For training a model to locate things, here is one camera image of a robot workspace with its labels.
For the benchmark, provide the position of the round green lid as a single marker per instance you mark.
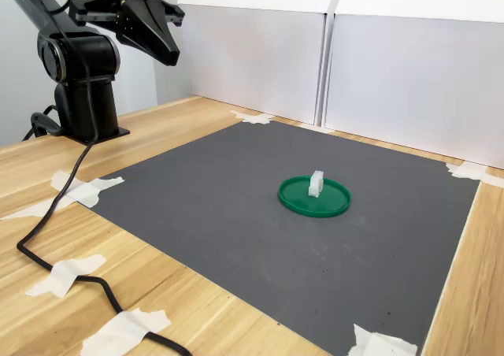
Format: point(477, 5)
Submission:
point(334, 204)

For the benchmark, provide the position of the black table clamp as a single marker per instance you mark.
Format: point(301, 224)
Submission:
point(41, 121)

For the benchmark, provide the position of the white tape piece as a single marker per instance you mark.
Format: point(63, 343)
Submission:
point(84, 190)
point(122, 332)
point(468, 173)
point(378, 344)
point(65, 273)
point(252, 117)

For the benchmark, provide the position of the white partition panel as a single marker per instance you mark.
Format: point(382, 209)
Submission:
point(252, 56)
point(417, 84)

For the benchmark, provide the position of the dark grey mat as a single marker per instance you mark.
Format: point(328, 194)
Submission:
point(256, 245)

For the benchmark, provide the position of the small white plastic terminal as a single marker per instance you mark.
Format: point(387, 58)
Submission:
point(316, 184)

